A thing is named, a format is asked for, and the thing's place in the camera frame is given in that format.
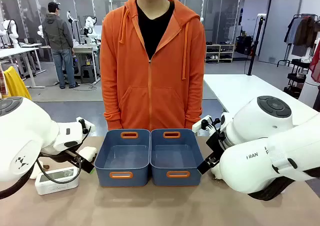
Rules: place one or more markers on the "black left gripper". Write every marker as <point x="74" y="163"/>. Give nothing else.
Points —
<point x="72" y="153"/>

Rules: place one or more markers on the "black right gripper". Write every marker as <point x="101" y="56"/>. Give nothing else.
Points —
<point x="215" y="143"/>

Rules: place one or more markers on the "white digital clock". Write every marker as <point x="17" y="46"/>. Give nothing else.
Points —
<point x="57" y="183"/>

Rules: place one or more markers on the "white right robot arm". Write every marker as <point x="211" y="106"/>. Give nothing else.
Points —
<point x="250" y="166"/>

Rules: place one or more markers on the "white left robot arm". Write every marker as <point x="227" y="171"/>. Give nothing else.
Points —
<point x="20" y="125"/>

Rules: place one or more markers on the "white table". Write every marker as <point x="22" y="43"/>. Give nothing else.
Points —
<point x="240" y="93"/>

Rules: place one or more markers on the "grey stool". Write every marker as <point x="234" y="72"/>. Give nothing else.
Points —
<point x="88" y="73"/>

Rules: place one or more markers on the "person in orange hoodie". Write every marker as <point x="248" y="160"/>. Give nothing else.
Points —
<point x="150" y="85"/>

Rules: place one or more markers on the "yellow cloth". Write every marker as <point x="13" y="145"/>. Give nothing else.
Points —
<point x="15" y="83"/>

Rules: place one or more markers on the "wooden shoe rack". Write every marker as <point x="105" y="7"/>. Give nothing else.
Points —
<point x="219" y="53"/>

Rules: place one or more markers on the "black tripod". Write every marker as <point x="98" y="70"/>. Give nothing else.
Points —
<point x="255" y="43"/>

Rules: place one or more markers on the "white desk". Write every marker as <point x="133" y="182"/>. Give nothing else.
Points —
<point x="17" y="53"/>

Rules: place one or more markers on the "man in grey jacket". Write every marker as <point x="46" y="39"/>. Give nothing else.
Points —
<point x="58" y="35"/>

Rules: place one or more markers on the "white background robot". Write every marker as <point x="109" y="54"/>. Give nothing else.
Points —
<point x="89" y="26"/>
<point x="10" y="31"/>

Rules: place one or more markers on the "red garment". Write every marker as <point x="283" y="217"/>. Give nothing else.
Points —
<point x="315" y="63"/>

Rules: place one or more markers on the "clothes rack with garments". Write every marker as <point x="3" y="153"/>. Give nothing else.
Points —
<point x="303" y="33"/>

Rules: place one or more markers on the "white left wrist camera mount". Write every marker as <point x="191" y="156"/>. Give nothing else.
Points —
<point x="86" y="124"/>

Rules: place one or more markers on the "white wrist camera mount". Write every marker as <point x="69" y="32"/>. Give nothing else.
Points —
<point x="86" y="124"/>
<point x="201" y="123"/>

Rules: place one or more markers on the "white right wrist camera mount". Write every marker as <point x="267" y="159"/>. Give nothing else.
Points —
<point x="201" y="123"/>

